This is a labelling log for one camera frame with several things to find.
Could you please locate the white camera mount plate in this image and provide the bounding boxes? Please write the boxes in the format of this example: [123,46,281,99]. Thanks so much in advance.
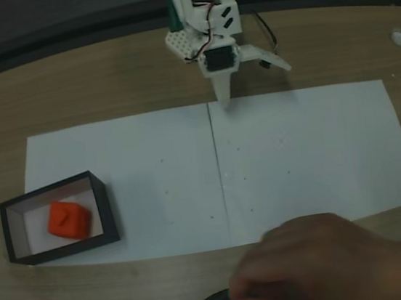
[237,39,293,78]

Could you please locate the orange cube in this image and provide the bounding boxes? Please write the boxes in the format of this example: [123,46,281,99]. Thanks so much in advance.
[44,198,95,245]

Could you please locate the dark brown open box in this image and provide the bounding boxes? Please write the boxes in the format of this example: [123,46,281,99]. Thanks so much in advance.
[0,167,123,269]

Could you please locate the white paper sheet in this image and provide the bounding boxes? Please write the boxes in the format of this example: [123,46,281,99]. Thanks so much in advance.
[17,100,235,274]
[207,76,401,249]

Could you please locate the black camera cable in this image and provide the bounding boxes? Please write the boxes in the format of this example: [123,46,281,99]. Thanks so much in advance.
[251,8,282,59]

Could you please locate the person's hand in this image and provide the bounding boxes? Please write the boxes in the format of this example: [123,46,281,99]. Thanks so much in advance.
[220,203,401,300]

